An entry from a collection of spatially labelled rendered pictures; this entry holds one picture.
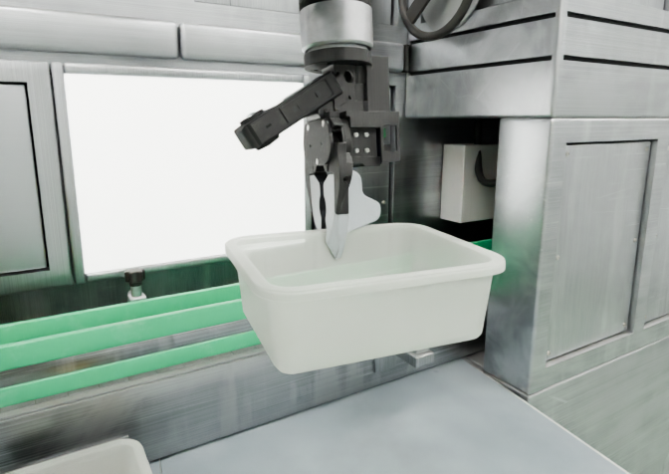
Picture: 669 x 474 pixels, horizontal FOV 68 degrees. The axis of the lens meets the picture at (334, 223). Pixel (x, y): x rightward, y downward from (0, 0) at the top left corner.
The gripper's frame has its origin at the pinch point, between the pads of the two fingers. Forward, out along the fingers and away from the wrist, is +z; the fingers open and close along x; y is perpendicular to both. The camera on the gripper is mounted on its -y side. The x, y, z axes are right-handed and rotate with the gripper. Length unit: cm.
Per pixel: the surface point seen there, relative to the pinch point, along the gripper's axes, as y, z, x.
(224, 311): -6.3, 12.3, 26.2
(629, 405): 80, 47, 21
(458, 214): 53, 3, 45
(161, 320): -15.4, 11.8, 25.1
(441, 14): 41, -37, 34
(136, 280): -17.8, 7.1, 33.0
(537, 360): 46, 27, 15
